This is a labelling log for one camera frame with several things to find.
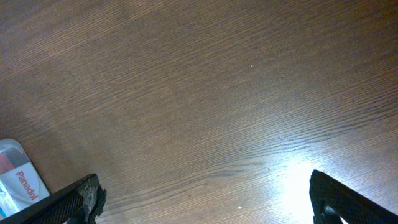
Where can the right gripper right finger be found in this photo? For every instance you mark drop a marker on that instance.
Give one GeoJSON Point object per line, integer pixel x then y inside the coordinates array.
{"type": "Point", "coordinates": [334, 202]}

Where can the white Panadol box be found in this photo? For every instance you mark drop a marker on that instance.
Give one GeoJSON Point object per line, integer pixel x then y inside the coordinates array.
{"type": "Point", "coordinates": [21, 187]}

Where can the clear plastic container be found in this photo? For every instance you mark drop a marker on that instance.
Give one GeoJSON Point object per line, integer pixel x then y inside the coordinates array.
{"type": "Point", "coordinates": [14, 151]}

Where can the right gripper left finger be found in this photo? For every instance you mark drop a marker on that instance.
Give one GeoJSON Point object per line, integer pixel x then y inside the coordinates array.
{"type": "Point", "coordinates": [79, 203]}

